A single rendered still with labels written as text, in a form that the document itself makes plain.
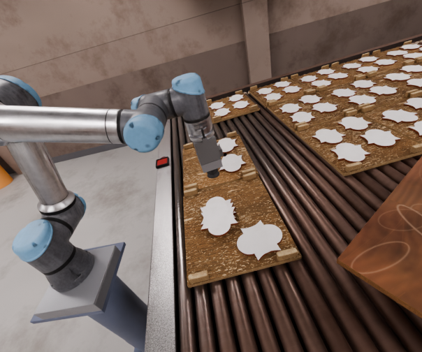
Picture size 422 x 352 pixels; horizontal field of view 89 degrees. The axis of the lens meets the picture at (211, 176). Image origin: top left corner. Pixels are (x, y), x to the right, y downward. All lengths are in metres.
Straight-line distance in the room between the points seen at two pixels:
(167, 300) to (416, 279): 0.60
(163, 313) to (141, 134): 0.51
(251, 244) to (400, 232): 0.38
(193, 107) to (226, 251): 0.45
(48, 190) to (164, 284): 0.48
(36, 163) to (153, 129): 0.46
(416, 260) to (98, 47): 3.71
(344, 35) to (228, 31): 1.62
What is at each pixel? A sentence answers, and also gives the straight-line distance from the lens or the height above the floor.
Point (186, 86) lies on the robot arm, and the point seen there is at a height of 1.42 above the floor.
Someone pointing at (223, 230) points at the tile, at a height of 0.97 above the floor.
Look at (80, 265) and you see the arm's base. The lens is 0.93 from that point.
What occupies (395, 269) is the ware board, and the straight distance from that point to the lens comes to 0.63.
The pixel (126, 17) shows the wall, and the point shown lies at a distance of 3.59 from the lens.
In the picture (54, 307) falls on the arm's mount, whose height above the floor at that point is 0.92.
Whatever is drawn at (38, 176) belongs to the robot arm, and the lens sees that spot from 0.84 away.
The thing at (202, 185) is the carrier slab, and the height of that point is 0.94.
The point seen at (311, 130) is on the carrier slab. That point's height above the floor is 0.94.
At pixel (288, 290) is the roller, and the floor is 0.92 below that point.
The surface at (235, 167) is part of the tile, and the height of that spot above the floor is 0.95.
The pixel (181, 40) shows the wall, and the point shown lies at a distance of 3.49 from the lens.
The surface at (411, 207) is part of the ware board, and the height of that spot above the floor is 1.04.
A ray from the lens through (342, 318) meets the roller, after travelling 0.69.
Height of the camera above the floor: 1.55
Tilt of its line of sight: 37 degrees down
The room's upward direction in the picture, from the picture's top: 17 degrees counter-clockwise
